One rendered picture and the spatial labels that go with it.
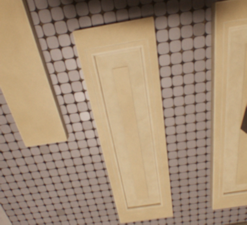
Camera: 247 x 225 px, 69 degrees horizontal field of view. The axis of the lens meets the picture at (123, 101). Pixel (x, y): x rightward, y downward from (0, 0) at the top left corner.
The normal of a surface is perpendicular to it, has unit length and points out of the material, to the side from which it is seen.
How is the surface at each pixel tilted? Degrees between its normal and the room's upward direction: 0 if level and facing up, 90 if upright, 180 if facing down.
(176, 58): 0
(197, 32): 0
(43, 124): 0
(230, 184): 11
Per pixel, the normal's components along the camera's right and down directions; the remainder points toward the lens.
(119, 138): -0.18, 0.38
